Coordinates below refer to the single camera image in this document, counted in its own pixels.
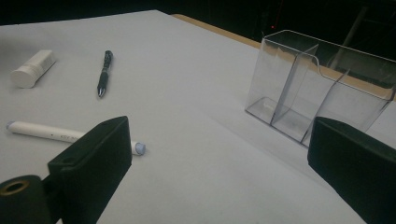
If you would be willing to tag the white glue stick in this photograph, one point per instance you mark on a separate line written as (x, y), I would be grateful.
(31, 70)

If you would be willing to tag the clear acrylic pen holder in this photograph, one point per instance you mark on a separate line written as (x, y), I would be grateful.
(280, 77)

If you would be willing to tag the dark metal stand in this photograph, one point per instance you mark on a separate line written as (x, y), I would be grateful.
(353, 29)

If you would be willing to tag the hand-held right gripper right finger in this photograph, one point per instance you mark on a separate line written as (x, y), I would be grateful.
(358, 168)

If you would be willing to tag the white marker pen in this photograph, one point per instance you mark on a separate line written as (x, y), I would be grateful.
(37, 130)

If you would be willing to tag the white table mat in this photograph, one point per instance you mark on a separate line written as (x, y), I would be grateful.
(186, 93)

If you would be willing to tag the black gel pen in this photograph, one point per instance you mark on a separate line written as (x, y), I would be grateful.
(104, 74)

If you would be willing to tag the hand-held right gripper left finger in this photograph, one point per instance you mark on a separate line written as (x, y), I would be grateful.
(93, 161)

